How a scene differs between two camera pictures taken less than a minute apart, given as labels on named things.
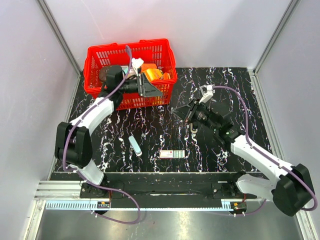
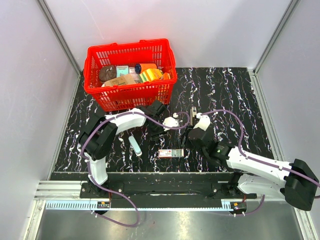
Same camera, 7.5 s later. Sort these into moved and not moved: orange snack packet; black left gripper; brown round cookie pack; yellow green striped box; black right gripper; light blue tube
Moved: black left gripper; black right gripper
Not moved: brown round cookie pack; orange snack packet; yellow green striped box; light blue tube
